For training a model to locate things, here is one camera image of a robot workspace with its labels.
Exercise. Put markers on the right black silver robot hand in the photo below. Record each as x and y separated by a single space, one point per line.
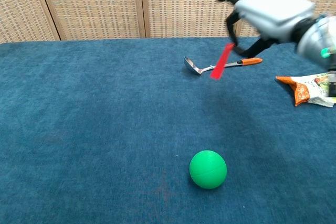
275 14

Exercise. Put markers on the orange white snack bag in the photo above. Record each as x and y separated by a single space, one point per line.
302 90

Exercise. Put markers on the green ball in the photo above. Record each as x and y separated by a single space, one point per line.
208 169

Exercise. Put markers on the woven bamboo folding screen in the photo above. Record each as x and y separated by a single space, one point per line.
105 3

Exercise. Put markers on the blue carpet table mat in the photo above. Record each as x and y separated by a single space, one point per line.
92 116

